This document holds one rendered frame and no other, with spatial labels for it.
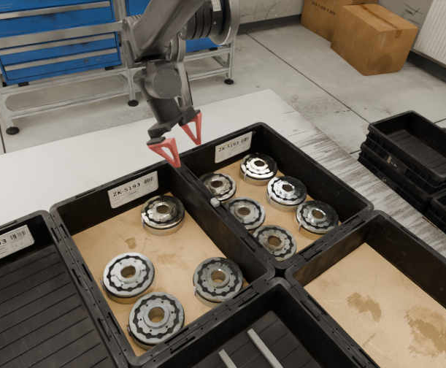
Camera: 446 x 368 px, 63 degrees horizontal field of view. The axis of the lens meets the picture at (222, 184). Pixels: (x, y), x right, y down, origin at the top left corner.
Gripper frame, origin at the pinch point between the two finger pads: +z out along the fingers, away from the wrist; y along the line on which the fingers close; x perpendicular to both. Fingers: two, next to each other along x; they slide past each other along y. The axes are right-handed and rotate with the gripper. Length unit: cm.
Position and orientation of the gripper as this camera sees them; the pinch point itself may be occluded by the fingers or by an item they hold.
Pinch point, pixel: (187, 152)
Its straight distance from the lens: 85.5
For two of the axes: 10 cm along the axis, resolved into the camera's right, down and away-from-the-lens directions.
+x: -8.1, 0.8, 5.8
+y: 4.4, -5.8, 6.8
